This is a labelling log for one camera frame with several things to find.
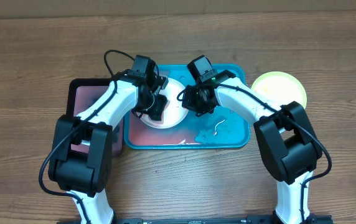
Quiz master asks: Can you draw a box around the white plate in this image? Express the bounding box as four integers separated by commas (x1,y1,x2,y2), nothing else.
140,78,189,129

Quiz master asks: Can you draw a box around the yellow-green plate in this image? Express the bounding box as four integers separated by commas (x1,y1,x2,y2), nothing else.
251,72,307,108

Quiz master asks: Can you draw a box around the green and orange sponge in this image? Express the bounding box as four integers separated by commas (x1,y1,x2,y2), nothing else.
143,114,164,126

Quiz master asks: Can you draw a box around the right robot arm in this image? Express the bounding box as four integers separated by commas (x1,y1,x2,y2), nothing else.
177,70,325,223

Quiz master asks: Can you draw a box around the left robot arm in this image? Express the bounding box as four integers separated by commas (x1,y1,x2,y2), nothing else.
39,70,168,223

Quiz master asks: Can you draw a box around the teal plastic tray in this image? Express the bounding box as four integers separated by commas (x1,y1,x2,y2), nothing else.
124,65,250,150

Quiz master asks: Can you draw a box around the black plastic tray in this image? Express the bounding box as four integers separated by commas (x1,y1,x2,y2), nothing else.
66,78,124,157

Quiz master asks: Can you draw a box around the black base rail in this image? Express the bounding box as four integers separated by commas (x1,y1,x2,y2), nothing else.
57,214,334,224

